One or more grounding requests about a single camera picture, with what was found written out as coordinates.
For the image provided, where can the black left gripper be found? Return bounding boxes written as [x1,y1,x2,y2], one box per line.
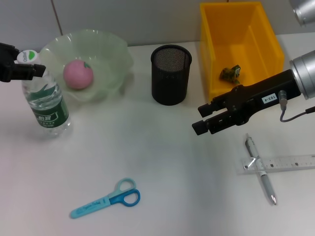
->
[0,43,47,83]

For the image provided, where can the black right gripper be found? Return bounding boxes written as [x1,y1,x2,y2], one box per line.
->
[191,69,302,136]

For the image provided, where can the green plastic wrapper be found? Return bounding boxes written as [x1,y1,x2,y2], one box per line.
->
[219,64,242,86]

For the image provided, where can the clear green-label water bottle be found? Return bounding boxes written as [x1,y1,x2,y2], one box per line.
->
[16,49,73,136]

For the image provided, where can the pink toy peach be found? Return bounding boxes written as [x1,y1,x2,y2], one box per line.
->
[63,59,94,91]

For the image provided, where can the black mesh pen holder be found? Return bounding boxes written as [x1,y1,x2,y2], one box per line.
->
[150,44,192,106]

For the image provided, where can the pale green wavy fruit bowl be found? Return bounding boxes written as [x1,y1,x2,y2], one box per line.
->
[39,29,135,103]

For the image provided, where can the grey mechanical pen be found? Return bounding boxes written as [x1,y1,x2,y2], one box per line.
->
[245,133,278,206]

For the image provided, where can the clear plastic ruler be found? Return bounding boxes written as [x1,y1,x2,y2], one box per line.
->
[233,154,315,176]

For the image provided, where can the blue capped scissors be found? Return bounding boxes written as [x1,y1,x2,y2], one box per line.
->
[69,177,141,219]

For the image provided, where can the yellow plastic bin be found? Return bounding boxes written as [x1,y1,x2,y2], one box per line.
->
[199,1,285,101]

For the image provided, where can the right arm wrist cable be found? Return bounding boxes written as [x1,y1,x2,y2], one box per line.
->
[278,89,315,123]

